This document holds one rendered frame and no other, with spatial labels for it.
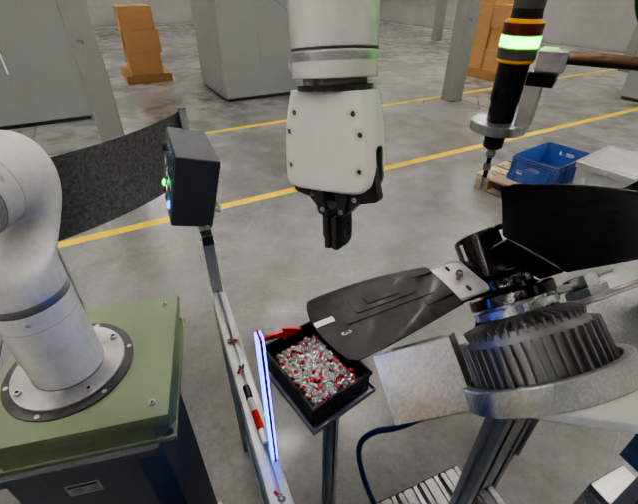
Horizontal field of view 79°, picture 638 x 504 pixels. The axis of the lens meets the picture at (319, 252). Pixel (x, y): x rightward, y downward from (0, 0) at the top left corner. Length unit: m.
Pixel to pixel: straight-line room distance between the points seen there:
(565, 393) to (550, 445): 1.42
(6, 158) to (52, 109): 5.87
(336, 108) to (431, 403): 0.56
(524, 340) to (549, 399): 0.09
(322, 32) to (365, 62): 0.05
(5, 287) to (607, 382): 0.84
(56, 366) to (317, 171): 0.57
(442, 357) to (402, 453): 1.12
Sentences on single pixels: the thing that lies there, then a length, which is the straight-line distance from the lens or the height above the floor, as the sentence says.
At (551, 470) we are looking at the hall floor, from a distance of 2.01.
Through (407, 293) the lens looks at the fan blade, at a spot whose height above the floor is 1.18.
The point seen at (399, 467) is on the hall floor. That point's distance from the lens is 1.81.
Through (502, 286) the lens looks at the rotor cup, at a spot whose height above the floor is 1.18.
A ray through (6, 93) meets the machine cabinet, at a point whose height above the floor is 0.44.
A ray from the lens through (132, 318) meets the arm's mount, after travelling 0.94.
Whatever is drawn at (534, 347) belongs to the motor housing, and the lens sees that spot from 0.66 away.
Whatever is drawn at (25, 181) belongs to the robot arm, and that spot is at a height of 1.38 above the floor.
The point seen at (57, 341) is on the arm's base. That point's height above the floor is 1.13.
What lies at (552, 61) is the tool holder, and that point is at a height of 1.53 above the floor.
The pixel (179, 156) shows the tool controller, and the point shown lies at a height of 1.25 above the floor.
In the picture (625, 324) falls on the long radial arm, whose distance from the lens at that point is 0.88.
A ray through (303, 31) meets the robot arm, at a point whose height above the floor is 1.57.
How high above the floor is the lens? 1.60
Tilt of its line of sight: 35 degrees down
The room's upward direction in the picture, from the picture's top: straight up
